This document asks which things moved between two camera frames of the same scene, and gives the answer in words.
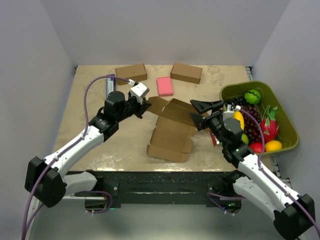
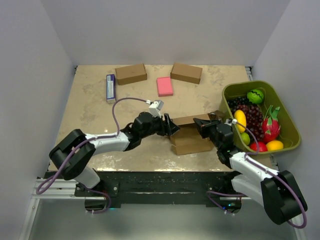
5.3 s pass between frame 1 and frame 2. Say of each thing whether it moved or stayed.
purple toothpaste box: stayed
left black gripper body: moved
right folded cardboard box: stayed
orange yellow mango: stayed
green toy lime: stayed
